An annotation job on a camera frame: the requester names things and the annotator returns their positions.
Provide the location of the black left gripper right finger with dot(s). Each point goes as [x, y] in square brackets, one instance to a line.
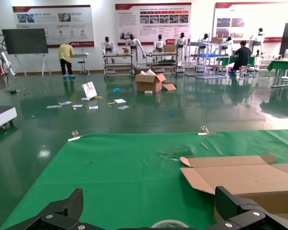
[224, 203]

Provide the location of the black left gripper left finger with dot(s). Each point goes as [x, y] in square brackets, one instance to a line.
[75, 203]

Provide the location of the white industrial robot arm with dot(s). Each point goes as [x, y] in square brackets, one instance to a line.
[6, 62]

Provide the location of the cardboard box with round hole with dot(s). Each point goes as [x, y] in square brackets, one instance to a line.
[254, 177]

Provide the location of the small brown cardboard box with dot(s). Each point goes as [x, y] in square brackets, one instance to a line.
[125, 50]

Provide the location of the flat brown cardboard box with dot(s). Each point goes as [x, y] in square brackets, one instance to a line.
[216, 40]

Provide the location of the medium brown cardboard box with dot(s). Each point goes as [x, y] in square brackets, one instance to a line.
[169, 48]

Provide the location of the green table cloth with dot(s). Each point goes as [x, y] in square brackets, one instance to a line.
[122, 172]

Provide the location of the thin wooden stick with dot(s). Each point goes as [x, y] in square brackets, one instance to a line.
[204, 146]

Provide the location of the silver binder clip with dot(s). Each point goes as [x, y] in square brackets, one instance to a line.
[75, 136]
[205, 131]

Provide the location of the white tape roll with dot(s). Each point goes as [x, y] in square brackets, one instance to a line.
[158, 224]

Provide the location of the clear plastic wrap scrap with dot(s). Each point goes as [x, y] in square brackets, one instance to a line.
[175, 152]

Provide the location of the loose paper sheet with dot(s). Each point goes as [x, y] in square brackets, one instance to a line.
[77, 105]
[54, 106]
[123, 107]
[120, 100]
[93, 107]
[65, 103]

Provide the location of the blue shoe cover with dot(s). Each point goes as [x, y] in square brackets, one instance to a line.
[172, 114]
[116, 90]

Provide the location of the small white packet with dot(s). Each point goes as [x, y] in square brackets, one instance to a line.
[85, 99]

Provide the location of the small yellow pad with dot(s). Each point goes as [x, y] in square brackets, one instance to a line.
[98, 97]

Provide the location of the white wheeled machine base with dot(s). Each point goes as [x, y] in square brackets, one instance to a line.
[2, 117]

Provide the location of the black floor plate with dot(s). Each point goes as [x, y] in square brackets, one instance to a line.
[13, 91]

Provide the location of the flat cardboard piece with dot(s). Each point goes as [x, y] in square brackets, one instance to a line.
[169, 87]

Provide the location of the small white foam block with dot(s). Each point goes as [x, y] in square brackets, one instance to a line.
[148, 92]

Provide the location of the large open cardboard carton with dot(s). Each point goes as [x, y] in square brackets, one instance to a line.
[146, 83]

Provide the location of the black round stool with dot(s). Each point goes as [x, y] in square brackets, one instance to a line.
[81, 62]

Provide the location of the green covered table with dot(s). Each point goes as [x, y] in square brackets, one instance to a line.
[224, 60]
[282, 65]

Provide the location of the small white desk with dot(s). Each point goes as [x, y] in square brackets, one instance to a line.
[81, 54]

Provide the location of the blue plastic tray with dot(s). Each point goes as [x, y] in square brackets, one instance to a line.
[207, 55]

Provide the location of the seated person in dark shirt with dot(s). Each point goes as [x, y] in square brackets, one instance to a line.
[242, 55]

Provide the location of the person in yellow top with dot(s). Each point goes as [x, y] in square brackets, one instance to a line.
[64, 52]

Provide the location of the grey metal workbench trolley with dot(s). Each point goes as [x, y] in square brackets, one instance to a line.
[117, 55]
[161, 54]

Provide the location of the white humanoid robot black head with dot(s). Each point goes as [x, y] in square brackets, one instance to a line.
[159, 44]
[259, 38]
[204, 39]
[133, 43]
[228, 41]
[108, 45]
[181, 43]

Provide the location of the black display on white stand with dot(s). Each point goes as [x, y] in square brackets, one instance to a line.
[25, 41]

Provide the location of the white metal frame rack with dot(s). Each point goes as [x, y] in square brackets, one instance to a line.
[207, 57]

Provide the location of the red white wall info board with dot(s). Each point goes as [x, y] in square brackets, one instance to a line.
[254, 14]
[153, 24]
[52, 24]

